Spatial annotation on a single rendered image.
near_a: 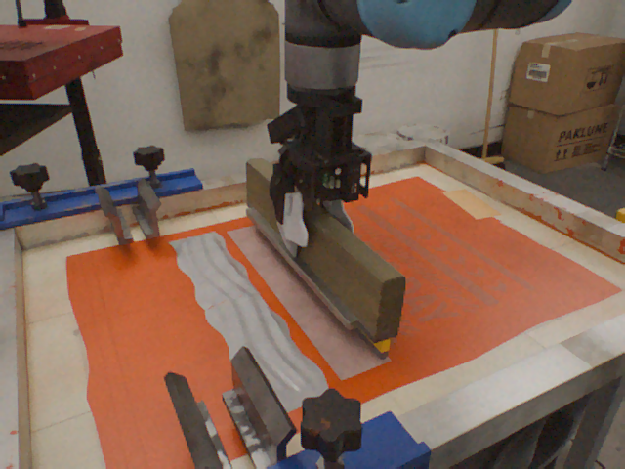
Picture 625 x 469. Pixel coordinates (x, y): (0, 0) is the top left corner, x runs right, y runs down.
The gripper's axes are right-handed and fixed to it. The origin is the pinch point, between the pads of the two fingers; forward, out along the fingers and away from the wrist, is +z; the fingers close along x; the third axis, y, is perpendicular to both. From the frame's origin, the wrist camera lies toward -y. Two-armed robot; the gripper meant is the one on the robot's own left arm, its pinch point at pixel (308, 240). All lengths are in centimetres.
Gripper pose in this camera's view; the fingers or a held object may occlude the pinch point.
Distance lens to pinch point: 63.2
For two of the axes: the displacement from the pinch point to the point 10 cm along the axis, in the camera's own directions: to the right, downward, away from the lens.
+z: -0.3, 8.5, 5.3
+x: 8.8, -2.3, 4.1
